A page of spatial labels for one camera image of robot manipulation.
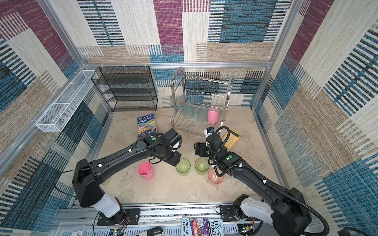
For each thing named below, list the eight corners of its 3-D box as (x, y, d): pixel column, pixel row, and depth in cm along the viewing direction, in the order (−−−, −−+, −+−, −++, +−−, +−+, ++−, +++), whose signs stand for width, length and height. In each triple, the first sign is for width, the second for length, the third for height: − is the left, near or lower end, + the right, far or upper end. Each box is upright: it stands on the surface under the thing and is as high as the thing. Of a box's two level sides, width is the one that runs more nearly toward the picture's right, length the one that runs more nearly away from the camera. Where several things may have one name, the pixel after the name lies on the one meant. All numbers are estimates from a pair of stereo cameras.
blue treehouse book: (139, 137, 106) (138, 134, 103) (138, 119, 116) (137, 116, 114) (157, 134, 108) (156, 131, 105) (154, 116, 118) (153, 113, 116)
